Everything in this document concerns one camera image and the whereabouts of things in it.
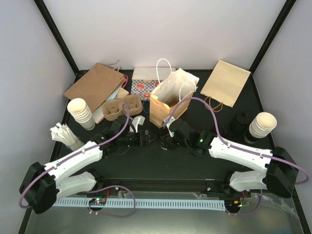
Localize light blue cable duct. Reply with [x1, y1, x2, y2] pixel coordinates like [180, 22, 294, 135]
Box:
[53, 197, 226, 211]

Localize black lidded cup right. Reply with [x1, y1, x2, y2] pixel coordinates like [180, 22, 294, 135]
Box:
[229, 112, 251, 134]

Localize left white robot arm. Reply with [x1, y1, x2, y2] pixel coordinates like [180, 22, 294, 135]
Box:
[19, 116, 150, 214]

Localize left black frame post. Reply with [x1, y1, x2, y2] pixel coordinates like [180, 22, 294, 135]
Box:
[34, 0, 79, 75]

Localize orange paper bag white handles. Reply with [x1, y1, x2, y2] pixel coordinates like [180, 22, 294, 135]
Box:
[149, 68, 199, 128]

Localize right base circuit board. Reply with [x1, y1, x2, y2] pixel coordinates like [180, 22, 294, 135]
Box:
[224, 200, 250, 207]

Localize right stack paper cups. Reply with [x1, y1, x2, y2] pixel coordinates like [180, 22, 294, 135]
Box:
[244, 112, 277, 144]

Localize white wrapped straws bundle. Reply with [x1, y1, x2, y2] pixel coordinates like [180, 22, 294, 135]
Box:
[50, 123, 84, 151]

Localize tan paper bag brown handles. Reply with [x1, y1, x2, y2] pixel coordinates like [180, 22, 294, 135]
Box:
[200, 60, 251, 113]

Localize right black frame post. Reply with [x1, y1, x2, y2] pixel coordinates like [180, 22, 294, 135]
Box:
[249, 0, 297, 73]

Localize blue checkered paper bag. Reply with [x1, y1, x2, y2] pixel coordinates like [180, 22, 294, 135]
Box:
[131, 67, 177, 102]

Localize left stack paper cups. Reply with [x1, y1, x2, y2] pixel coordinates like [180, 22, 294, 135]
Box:
[67, 98, 96, 131]

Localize base circuit board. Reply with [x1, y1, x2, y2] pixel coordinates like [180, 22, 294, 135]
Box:
[224, 200, 250, 207]
[89, 198, 107, 205]

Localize pink white paper bag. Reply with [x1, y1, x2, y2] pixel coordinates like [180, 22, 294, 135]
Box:
[92, 75, 129, 124]

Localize left base circuit board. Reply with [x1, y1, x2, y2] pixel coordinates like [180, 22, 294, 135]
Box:
[89, 198, 107, 205]

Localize black frame post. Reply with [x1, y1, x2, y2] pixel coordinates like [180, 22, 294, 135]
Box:
[249, 0, 297, 73]
[34, 0, 79, 75]

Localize brown kraft paper bag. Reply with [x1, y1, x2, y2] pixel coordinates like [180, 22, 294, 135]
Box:
[64, 63, 126, 112]

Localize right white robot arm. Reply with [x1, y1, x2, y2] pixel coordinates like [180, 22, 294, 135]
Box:
[158, 118, 298, 198]

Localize single pulp cup carrier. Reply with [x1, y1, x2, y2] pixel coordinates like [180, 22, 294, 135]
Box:
[165, 96, 179, 108]

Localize stack paper cups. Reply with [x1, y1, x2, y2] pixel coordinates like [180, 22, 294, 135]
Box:
[244, 112, 277, 144]
[67, 98, 96, 131]

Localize black cup lid stack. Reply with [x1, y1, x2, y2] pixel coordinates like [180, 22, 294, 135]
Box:
[218, 126, 229, 138]

